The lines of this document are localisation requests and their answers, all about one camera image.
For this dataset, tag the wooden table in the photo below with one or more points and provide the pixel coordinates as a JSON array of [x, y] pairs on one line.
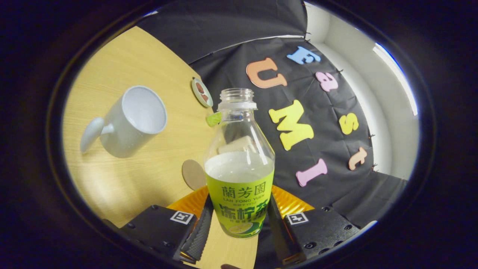
[[130, 63]]

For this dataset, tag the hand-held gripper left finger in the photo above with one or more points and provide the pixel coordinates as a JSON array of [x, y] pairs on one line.
[[199, 235]]

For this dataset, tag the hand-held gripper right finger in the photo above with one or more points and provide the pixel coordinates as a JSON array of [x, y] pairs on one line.
[[278, 239]]

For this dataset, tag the round brown coaster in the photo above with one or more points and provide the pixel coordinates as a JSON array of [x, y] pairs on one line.
[[192, 173]]

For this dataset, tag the white cup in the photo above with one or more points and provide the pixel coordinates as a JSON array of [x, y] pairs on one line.
[[123, 138]]

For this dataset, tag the ceiling light panel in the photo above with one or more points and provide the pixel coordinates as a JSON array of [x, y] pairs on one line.
[[399, 80]]

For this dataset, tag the pale green plate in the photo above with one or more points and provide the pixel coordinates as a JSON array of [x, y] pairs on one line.
[[202, 93]]

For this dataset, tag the capped white green drink bottle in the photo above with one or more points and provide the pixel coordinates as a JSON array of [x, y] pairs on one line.
[[214, 119]]

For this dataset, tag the clear juice bottle green label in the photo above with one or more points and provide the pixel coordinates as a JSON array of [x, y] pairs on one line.
[[241, 201]]

